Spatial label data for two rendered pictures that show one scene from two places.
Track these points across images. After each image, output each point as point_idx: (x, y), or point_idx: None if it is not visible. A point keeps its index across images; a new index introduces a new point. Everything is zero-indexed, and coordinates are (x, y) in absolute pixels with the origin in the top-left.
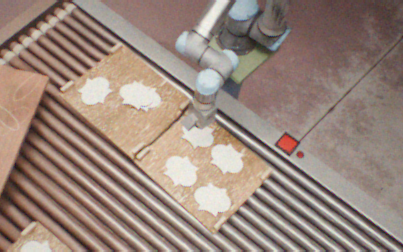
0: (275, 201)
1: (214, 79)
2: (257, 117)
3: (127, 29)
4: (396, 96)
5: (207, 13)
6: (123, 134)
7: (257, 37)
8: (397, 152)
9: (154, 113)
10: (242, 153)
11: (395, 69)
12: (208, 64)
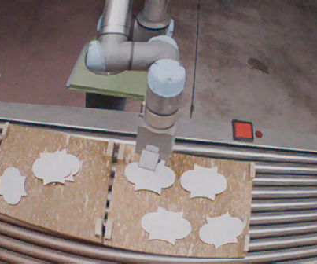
0: (271, 190)
1: (177, 67)
2: (195, 121)
3: (5, 108)
4: (227, 75)
5: (112, 9)
6: (69, 220)
7: (143, 38)
8: (258, 115)
9: (82, 179)
10: (213, 166)
11: (211, 56)
12: (146, 60)
